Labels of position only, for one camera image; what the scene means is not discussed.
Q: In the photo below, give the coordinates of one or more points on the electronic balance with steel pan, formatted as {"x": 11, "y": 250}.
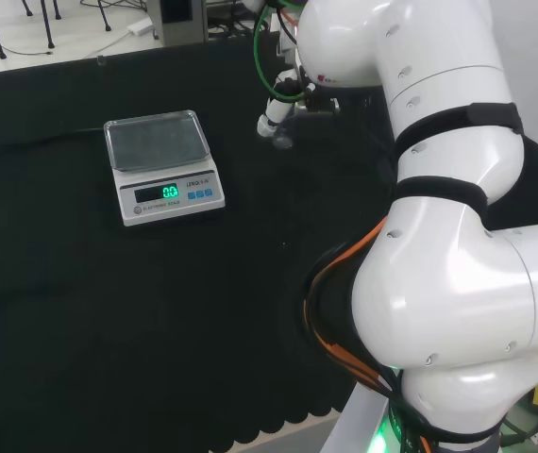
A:
{"x": 165, "y": 165}

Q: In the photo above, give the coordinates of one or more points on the small clear glass beaker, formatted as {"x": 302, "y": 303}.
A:
{"x": 284, "y": 140}

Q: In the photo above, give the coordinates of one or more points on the clear cloth clip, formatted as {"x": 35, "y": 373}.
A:
{"x": 100, "y": 60}

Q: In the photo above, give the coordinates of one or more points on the grey metal post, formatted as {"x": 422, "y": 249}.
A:
{"x": 179, "y": 23}

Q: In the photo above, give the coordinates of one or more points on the white power strip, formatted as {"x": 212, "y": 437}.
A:
{"x": 139, "y": 26}

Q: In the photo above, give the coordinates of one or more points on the black bench cloth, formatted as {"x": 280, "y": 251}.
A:
{"x": 108, "y": 307}

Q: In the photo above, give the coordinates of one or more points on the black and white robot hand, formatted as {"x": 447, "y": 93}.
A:
{"x": 278, "y": 106}

